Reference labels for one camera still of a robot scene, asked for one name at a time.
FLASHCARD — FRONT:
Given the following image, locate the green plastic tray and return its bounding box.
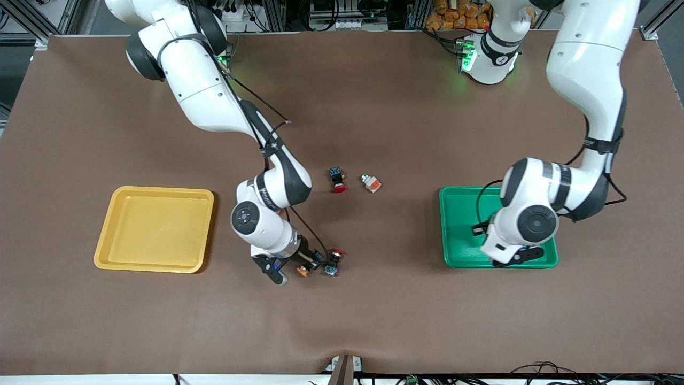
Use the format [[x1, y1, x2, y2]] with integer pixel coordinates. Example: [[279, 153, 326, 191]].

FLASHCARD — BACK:
[[439, 186, 559, 268]]

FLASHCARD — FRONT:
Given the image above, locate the brown table mat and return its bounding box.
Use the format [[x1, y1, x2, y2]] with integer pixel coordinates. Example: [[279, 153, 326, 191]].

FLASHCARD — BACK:
[[0, 29, 684, 375]]

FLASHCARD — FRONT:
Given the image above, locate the metal table clamp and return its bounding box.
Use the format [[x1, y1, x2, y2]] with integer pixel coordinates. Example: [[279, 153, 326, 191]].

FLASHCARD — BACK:
[[323, 354, 364, 385]]

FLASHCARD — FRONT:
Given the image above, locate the yellow plastic tray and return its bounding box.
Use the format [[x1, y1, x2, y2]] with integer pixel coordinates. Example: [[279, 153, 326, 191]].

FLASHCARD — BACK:
[[94, 186, 215, 274]]

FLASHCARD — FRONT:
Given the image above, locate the white power strip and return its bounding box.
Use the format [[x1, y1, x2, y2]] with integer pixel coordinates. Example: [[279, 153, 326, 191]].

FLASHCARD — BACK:
[[314, 19, 365, 31], [223, 6, 252, 25]]

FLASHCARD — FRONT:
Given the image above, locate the pile of orange packages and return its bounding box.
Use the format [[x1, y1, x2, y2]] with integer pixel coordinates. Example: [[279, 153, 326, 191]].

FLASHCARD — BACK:
[[426, 0, 492, 31]]

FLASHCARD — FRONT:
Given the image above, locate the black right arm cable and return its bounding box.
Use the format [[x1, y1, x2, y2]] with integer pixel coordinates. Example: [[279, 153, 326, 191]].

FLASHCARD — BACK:
[[184, 0, 329, 263]]

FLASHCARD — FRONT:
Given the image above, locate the black floor cable bundle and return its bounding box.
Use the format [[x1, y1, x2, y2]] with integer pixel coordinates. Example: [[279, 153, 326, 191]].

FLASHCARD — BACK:
[[508, 362, 684, 385]]

